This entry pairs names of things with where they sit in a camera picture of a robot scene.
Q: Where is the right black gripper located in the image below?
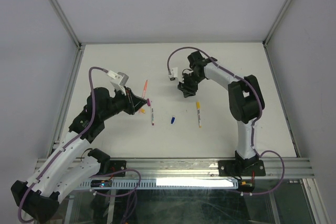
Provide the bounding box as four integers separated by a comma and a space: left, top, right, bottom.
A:
177, 71, 204, 98

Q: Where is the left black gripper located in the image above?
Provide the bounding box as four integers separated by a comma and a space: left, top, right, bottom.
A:
100, 86, 147, 121

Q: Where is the white pen purple end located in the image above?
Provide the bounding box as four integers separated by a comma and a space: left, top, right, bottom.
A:
150, 101, 155, 126

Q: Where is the white marker yellow end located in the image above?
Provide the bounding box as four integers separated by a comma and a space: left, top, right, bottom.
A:
196, 101, 202, 128

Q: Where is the orange highlighter pen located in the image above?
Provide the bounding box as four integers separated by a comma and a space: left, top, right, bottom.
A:
142, 80, 148, 99

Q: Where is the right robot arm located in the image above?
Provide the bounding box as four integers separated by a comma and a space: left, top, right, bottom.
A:
177, 51, 265, 177

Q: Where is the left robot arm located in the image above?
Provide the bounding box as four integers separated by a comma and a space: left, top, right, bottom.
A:
10, 87, 146, 223

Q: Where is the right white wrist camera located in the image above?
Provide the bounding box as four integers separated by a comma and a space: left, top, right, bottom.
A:
168, 67, 178, 81

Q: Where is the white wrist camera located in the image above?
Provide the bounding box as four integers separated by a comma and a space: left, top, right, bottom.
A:
106, 70, 129, 95
168, 67, 178, 81

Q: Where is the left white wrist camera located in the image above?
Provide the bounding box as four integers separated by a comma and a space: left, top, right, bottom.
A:
106, 70, 129, 95

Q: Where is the perforated cable duct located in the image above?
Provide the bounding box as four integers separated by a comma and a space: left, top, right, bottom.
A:
75, 177, 238, 190

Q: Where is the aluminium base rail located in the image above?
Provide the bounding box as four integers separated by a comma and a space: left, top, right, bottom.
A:
34, 157, 314, 183

